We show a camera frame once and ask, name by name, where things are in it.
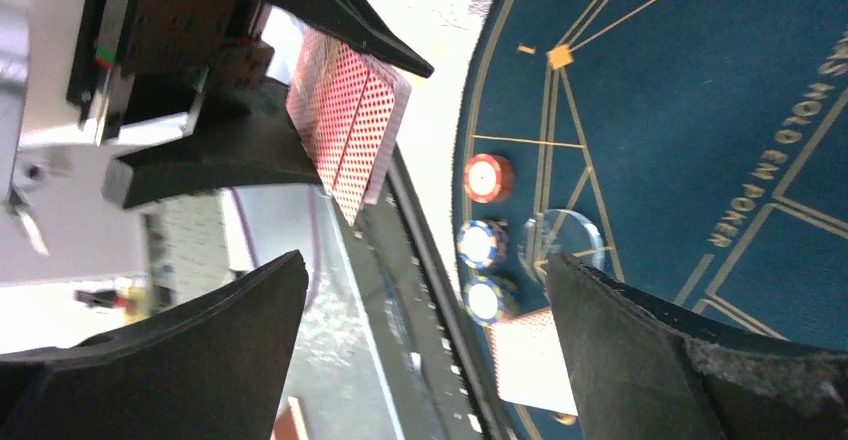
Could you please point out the blue yellow chip stack bottom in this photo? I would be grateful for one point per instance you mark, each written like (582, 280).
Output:
(489, 300)

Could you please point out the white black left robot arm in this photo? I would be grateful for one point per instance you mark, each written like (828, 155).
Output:
(55, 224)

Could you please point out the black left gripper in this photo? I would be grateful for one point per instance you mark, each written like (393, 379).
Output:
(138, 60)

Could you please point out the round dark blue poker mat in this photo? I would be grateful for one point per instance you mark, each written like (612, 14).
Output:
(706, 139)

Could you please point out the pink card deck box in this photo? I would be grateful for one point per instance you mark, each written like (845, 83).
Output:
(347, 108)

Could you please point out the red backed card bottom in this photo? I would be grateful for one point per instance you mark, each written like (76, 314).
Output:
(530, 369)

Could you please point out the clear dealer button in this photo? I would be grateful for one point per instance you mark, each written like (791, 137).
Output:
(554, 231)

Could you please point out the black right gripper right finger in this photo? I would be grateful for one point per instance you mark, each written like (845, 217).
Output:
(644, 368)

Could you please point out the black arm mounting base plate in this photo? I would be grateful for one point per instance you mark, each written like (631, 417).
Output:
(436, 378)

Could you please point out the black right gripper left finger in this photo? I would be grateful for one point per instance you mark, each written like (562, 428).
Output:
(211, 368)

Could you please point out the red chip stack bottom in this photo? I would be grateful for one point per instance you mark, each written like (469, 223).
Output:
(488, 178)

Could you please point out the floral patterned tablecloth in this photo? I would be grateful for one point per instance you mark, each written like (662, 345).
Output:
(445, 33)

